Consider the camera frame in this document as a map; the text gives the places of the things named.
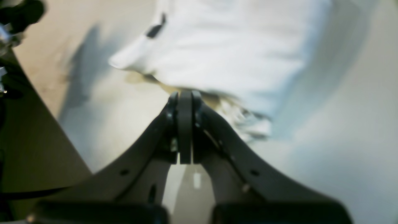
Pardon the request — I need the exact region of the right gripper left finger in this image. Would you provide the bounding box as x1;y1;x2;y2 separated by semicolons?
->
26;91;193;224

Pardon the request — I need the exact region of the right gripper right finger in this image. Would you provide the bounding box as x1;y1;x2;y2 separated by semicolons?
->
192;91;352;224

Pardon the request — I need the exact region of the white printed t-shirt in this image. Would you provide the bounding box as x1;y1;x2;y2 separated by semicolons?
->
109;0;332;141

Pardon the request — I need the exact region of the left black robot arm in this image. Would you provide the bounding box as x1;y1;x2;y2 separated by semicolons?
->
0;0;46;99

